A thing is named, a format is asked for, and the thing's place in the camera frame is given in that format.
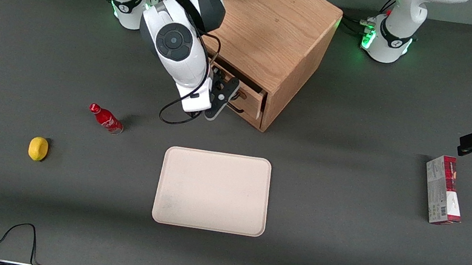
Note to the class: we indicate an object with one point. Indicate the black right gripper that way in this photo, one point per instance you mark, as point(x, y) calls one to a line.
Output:
point(217, 74)

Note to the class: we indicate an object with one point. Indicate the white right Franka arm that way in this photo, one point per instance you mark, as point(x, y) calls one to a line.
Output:
point(190, 63)

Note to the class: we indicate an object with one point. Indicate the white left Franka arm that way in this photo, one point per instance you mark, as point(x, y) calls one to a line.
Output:
point(395, 39)

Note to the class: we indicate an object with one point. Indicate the oak wooden drawer cabinet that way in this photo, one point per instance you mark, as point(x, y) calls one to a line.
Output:
point(277, 20)

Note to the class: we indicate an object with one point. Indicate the grey red carton box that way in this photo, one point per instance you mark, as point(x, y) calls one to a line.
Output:
point(442, 193)

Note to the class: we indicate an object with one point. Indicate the cream plastic tray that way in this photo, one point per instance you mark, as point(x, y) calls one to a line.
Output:
point(212, 190)

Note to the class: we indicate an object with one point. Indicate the red cola bottle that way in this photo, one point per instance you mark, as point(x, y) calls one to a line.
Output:
point(105, 119)

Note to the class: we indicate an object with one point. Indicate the yellow lemon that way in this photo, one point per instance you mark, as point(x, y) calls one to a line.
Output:
point(38, 149)

